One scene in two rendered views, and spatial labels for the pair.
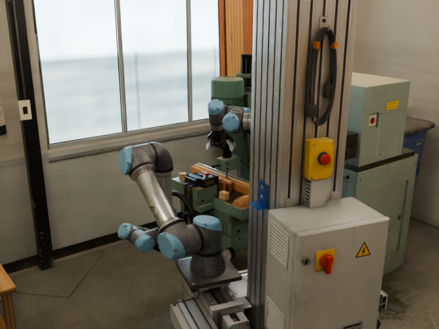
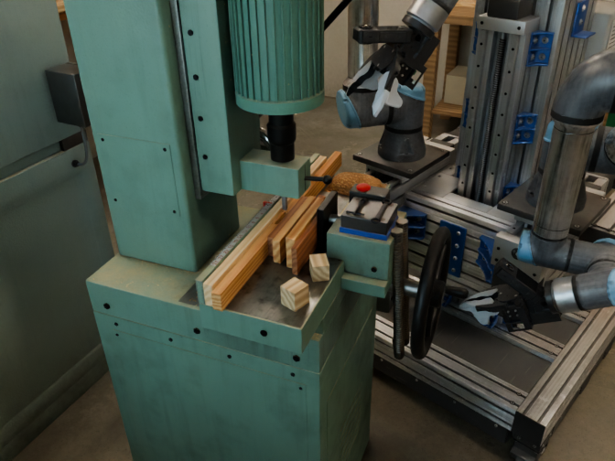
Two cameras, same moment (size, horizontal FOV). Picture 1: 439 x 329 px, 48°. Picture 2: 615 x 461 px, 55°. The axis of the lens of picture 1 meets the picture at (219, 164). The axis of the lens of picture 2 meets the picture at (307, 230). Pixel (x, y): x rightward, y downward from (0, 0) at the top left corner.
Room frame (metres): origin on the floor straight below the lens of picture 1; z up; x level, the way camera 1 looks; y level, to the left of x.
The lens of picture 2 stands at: (3.06, 1.00, 1.59)
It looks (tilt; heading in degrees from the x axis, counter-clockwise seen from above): 32 degrees down; 244
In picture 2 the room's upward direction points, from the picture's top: 1 degrees counter-clockwise
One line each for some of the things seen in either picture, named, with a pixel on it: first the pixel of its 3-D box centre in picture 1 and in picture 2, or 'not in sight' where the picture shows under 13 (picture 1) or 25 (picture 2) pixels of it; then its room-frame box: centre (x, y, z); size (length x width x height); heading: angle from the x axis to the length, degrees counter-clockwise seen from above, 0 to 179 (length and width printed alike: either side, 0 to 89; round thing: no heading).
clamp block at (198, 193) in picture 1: (199, 191); (367, 240); (2.48, 0.11, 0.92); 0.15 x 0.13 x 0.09; 41
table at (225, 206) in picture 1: (211, 195); (329, 250); (2.54, 0.04, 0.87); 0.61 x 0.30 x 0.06; 41
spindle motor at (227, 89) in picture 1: (227, 107); (276, 21); (2.61, -0.04, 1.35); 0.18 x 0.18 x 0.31
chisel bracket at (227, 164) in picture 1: (229, 164); (275, 176); (2.62, -0.06, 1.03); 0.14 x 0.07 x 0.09; 131
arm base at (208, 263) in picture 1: (207, 257); (558, 184); (1.85, 0.05, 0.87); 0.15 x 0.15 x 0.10
